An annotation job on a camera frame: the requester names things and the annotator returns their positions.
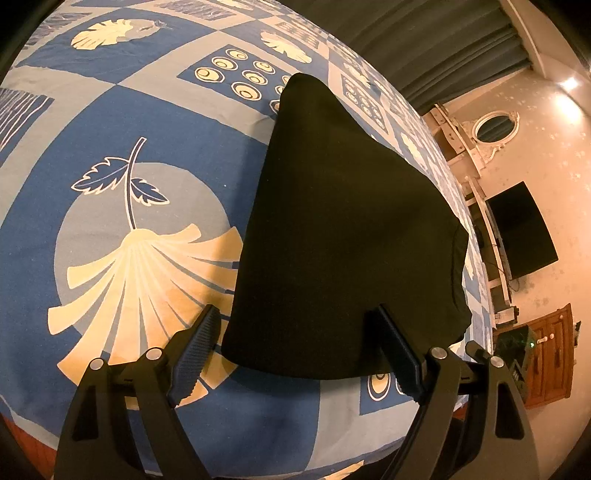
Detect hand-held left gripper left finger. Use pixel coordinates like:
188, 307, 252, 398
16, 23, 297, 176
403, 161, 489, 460
54, 304, 222, 480

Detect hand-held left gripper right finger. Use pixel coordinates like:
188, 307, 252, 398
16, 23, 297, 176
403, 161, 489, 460
364, 302, 541, 480

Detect black pants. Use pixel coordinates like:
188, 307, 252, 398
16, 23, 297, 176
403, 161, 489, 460
221, 72, 472, 381

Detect blue leaf-print bed sheet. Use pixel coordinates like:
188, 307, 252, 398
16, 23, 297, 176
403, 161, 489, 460
0, 0, 497, 480

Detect black box with green light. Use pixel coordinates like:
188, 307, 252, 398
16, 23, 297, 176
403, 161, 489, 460
494, 323, 533, 398

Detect white dresser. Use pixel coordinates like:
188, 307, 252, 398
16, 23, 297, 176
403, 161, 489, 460
431, 104, 520, 325

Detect brown wooden cabinet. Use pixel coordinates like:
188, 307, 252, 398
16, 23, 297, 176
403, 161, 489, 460
512, 304, 576, 409

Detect oval white-framed mirror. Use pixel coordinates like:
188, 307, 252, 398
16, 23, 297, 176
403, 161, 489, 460
462, 108, 521, 160

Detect grey-green curtain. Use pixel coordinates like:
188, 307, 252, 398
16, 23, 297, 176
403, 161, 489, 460
281, 0, 536, 116

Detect black wall television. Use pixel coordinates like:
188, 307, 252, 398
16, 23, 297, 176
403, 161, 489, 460
487, 181, 559, 280

